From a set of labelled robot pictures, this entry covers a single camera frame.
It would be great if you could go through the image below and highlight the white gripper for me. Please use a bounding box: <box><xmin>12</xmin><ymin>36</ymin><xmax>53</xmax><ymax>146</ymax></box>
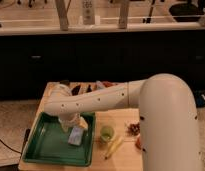
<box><xmin>58</xmin><ymin>114</ymin><xmax>81</xmax><ymax>132</ymax></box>

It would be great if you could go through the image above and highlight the blue sponge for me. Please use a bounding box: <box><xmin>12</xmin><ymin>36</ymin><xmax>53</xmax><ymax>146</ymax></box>
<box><xmin>68</xmin><ymin>126</ymin><xmax>84</xmax><ymax>146</ymax></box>

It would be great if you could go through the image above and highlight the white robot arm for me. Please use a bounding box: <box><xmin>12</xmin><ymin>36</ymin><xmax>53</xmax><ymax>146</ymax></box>
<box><xmin>44</xmin><ymin>74</ymin><xmax>202</xmax><ymax>171</ymax></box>

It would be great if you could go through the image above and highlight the green plastic tray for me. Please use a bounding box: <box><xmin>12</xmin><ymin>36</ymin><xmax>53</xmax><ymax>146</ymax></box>
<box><xmin>23</xmin><ymin>112</ymin><xmax>96</xmax><ymax>167</ymax></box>

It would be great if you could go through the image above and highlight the dark bowl with box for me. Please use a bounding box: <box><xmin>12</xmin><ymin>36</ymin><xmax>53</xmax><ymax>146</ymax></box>
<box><xmin>71</xmin><ymin>84</ymin><xmax>93</xmax><ymax>95</ymax></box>

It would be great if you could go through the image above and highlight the green cup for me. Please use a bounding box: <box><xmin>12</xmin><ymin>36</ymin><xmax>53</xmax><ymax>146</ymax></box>
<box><xmin>100</xmin><ymin>125</ymin><xmax>114</xmax><ymax>142</ymax></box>

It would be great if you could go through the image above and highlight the red chip bag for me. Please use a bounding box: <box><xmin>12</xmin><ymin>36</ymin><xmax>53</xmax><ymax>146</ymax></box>
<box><xmin>96</xmin><ymin>81</ymin><xmax>116</xmax><ymax>89</ymax></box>

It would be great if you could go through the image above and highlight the yellow banana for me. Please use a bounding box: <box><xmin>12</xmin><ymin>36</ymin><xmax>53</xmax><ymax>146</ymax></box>
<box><xmin>104</xmin><ymin>136</ymin><xmax>123</xmax><ymax>160</ymax></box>

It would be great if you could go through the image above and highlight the red grapes bunch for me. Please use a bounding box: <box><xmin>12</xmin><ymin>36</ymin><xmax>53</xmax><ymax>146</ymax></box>
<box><xmin>128</xmin><ymin>123</ymin><xmax>140</xmax><ymax>136</ymax></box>

